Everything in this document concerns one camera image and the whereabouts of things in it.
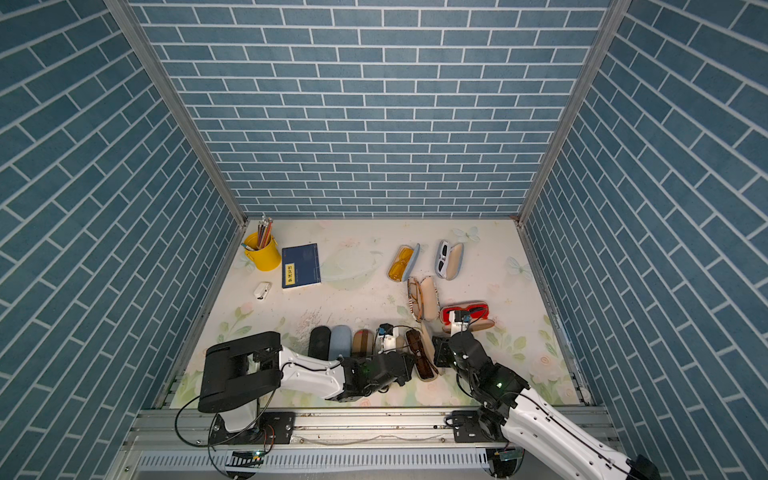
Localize white frame sunglasses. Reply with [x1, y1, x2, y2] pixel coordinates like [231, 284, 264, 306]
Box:
[435, 240, 450, 278]

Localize light blue case white sunglasses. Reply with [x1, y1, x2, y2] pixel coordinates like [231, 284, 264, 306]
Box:
[442, 241, 464, 281]

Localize plaid beige glasses case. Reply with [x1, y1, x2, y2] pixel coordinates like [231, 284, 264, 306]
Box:
[351, 329, 375, 358]

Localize tortoise brown sunglasses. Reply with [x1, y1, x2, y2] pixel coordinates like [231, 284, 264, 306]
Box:
[406, 329, 437, 382]

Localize thin amber frame glasses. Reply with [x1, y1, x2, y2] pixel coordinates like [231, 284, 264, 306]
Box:
[407, 277, 424, 322]

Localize red frame sunglasses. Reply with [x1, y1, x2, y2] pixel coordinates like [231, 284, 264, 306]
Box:
[441, 302, 489, 326]

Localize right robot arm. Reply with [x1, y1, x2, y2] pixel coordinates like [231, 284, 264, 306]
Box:
[433, 331, 661, 479]

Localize black glasses case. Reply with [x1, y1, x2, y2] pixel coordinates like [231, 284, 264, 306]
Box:
[308, 325, 331, 361]

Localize blue case yellow glasses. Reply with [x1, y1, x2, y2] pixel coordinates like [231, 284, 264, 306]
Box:
[387, 243, 421, 282]

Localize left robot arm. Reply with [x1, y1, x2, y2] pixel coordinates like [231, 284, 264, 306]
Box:
[197, 331, 416, 432]

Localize flag pattern glasses case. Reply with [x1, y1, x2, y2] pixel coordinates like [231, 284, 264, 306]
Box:
[417, 276, 440, 322]

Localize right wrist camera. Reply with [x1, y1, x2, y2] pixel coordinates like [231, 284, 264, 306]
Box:
[449, 310, 473, 335]

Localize dark blue book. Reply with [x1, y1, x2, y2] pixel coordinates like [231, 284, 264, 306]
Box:
[281, 243, 321, 289]

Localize yellow pencil cup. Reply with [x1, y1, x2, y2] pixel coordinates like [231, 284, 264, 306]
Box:
[242, 233, 282, 272]

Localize light blue denim case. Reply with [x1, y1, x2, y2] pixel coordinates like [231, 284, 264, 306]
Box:
[328, 325, 352, 360]

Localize yellow tinted glasses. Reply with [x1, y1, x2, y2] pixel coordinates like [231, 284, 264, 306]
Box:
[388, 246, 413, 282]

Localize coloured pencils bundle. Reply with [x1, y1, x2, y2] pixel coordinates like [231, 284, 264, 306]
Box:
[257, 215, 273, 250]

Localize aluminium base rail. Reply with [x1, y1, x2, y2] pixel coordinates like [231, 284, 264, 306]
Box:
[108, 406, 619, 479]

